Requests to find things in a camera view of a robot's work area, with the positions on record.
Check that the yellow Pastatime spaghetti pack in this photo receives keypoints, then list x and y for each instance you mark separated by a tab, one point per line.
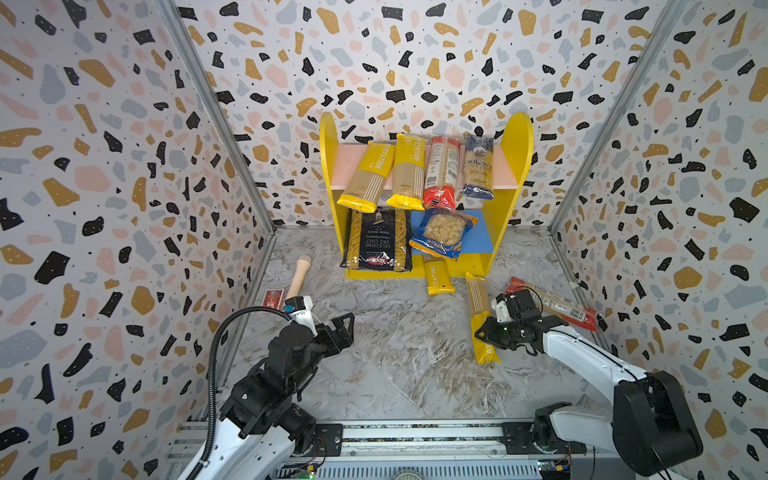
363	191

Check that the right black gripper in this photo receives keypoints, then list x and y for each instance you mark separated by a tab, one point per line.
501	327

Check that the red long spaghetti pack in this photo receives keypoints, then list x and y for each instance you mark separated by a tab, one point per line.
554	304

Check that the blue orange orecchiette bag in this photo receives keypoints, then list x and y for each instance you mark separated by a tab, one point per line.
441	232

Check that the wooden rolling pin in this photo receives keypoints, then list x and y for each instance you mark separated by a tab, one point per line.
303	265

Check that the pink upper shelf board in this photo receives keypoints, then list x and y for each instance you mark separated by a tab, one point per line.
350	155

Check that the red playing card box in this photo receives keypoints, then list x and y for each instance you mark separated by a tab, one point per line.
273	298

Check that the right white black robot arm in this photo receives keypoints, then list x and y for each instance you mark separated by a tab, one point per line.
649	424

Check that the red clear spaghetti pack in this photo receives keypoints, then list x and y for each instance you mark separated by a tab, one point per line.
441	176

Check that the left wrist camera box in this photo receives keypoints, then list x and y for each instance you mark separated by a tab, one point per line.
299	310

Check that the dark penne pasta bag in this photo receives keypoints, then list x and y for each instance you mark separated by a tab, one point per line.
378	241

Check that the blue yellow spaghetti pack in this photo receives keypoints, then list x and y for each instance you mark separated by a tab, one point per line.
477	172

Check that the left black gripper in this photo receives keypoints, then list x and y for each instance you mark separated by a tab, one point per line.
346	336

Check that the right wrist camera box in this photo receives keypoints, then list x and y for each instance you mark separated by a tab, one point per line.
500	309

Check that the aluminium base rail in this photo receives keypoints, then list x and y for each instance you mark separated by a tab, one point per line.
409	449

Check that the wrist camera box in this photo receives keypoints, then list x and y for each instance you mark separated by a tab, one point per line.
500	309
299	310

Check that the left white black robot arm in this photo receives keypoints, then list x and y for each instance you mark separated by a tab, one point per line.
260	425

